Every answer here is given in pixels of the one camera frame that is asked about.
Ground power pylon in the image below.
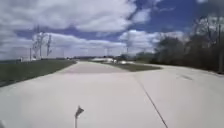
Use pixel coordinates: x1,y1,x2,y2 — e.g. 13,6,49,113
31,28,47,61
46,33,53,58

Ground green grass verge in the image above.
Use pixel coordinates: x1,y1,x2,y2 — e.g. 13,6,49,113
0,59,78,88

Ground green grass patch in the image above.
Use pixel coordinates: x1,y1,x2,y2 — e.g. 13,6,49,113
96,61,163,73

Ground pale concrete path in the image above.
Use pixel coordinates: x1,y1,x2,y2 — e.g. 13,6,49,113
0,60,224,128

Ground row of trees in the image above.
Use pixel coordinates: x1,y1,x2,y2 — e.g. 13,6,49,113
135,13,224,75

